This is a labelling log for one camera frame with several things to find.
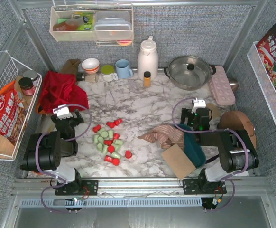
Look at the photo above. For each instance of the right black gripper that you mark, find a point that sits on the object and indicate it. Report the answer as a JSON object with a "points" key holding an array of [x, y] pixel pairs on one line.
{"points": [[195, 115]]}

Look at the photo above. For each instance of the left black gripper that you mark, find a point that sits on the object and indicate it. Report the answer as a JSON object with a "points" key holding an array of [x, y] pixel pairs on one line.
{"points": [[69, 119]]}

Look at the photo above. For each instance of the teal plastic storage basket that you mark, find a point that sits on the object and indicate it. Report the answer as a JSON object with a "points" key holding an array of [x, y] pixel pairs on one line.
{"points": [[193, 151]]}

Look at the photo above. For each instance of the striped pink brown towel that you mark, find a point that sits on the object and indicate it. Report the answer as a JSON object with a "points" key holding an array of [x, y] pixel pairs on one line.
{"points": [[165, 135]]}

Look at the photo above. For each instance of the green coffee capsule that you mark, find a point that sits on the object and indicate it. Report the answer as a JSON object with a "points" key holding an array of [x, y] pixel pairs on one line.
{"points": [[96, 139], [116, 155], [110, 134], [104, 134], [118, 142]]}

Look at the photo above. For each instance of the red coffee capsule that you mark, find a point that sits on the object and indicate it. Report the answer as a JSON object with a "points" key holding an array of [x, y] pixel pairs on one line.
{"points": [[96, 129], [117, 122], [110, 124], [108, 142], [108, 159], [116, 161], [128, 154], [111, 149]]}

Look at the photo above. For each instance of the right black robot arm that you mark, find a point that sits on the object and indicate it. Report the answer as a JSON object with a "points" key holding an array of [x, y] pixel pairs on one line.
{"points": [[234, 144]]}

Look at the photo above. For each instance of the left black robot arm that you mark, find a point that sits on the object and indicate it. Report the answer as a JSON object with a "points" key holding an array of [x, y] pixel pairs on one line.
{"points": [[45, 154]]}

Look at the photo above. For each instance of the right white mesh basket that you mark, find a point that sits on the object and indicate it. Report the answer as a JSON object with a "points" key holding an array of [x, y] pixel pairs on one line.
{"points": [[263, 79]]}

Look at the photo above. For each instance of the round wooden board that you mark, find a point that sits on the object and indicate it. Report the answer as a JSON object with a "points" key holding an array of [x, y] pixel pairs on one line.
{"points": [[237, 120]]}

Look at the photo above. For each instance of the pink egg tray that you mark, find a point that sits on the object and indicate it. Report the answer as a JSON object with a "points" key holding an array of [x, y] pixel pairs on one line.
{"points": [[220, 87]]}

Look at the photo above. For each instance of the red cloth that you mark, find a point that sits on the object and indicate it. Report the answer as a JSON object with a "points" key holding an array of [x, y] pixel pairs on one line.
{"points": [[60, 89]]}

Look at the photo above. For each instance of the brown cardboard sheet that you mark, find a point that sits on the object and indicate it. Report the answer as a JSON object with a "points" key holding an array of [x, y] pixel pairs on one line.
{"points": [[178, 162]]}

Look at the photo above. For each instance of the steel pot with lid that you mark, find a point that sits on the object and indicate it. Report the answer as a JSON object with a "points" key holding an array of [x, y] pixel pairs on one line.
{"points": [[189, 72]]}

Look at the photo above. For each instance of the glass grain shaker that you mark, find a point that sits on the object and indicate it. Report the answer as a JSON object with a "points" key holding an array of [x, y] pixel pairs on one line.
{"points": [[91, 78]]}

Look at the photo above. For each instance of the red lid glass jar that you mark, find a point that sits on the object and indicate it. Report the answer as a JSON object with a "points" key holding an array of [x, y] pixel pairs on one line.
{"points": [[26, 86]]}

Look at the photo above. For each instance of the red seasoning packet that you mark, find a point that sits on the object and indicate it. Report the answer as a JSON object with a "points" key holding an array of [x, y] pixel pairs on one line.
{"points": [[12, 113]]}

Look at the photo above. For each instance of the brown paper bag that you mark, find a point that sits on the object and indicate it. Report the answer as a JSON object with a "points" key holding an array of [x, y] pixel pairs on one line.
{"points": [[70, 67]]}

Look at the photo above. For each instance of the silver lid glass jar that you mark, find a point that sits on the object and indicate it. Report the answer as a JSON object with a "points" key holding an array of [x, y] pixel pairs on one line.
{"points": [[32, 75]]}

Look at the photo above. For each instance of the white orange striped bowl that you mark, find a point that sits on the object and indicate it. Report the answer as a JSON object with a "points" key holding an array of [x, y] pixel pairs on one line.
{"points": [[91, 65]]}

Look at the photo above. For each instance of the orange spice bottle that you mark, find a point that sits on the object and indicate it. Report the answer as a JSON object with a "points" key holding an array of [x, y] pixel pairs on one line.
{"points": [[147, 79]]}

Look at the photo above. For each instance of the green lid sugar jar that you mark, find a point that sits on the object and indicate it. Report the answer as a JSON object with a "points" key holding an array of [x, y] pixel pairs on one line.
{"points": [[108, 73]]}

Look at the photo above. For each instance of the white thermos jug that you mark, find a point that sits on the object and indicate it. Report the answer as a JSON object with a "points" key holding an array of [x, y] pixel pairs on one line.
{"points": [[148, 59]]}

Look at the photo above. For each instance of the light blue mug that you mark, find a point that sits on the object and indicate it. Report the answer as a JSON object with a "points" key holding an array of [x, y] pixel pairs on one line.
{"points": [[123, 69]]}

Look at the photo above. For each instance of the clear plastic food containers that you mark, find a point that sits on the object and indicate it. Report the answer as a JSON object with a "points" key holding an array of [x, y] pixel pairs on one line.
{"points": [[112, 25]]}

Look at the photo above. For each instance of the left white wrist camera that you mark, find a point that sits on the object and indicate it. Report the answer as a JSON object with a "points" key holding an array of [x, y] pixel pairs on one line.
{"points": [[62, 112]]}

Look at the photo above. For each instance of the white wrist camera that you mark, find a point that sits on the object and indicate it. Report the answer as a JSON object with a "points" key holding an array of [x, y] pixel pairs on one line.
{"points": [[198, 103], [62, 112]]}

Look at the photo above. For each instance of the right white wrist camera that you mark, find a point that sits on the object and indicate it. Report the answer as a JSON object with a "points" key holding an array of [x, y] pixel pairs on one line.
{"points": [[198, 103]]}

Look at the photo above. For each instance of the left white wire basket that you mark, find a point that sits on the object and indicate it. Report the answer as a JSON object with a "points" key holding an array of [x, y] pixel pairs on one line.
{"points": [[8, 152]]}

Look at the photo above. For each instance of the cream wall basket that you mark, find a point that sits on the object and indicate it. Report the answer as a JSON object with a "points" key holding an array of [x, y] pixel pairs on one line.
{"points": [[64, 28]]}

